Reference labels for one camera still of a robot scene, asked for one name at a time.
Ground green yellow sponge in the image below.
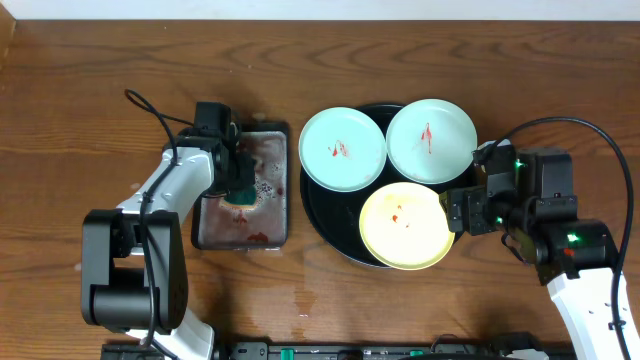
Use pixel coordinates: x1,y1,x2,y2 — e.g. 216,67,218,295
222,185,258,209

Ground yellow plate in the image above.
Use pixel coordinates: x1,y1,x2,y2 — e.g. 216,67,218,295
359,182,455,271

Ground light blue plate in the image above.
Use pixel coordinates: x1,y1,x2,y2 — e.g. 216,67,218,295
385,99,478,185
298,107,387,192

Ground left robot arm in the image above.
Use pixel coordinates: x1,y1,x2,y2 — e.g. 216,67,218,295
81,125,253,359

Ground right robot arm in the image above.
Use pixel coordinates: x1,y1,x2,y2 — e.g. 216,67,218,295
440,145,639,359

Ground black rectangular soapy tray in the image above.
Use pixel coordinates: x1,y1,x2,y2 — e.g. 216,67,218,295
191,122,289,250

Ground black round tray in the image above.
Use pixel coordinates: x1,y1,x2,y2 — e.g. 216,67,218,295
300,103,476,268

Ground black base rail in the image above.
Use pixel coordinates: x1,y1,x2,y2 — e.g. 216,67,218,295
208,342,550,360

